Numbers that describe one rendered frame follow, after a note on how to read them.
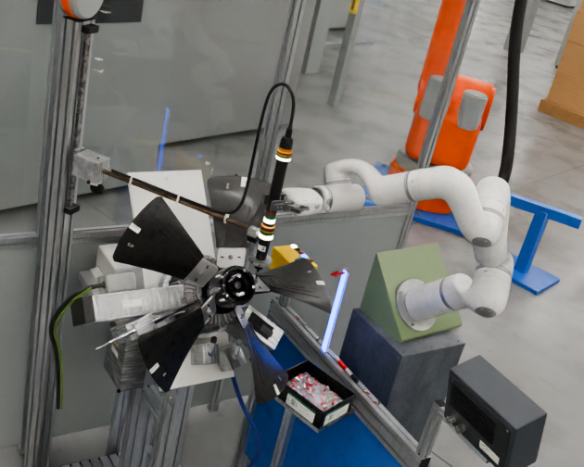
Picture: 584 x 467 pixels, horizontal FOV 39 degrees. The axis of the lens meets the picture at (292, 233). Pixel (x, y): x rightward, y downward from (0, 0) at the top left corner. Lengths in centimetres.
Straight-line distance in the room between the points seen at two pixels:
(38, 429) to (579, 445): 264
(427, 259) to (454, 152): 323
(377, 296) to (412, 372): 29
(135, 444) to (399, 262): 118
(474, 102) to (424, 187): 382
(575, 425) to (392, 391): 186
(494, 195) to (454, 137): 385
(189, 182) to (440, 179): 87
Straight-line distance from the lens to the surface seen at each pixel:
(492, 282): 266
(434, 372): 302
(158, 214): 235
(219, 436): 374
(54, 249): 285
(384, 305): 293
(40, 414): 324
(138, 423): 312
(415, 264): 303
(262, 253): 244
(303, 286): 258
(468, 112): 613
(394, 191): 237
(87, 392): 347
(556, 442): 444
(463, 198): 231
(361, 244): 375
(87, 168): 264
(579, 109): 1033
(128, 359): 282
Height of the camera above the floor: 244
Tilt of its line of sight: 26 degrees down
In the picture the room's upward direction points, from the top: 13 degrees clockwise
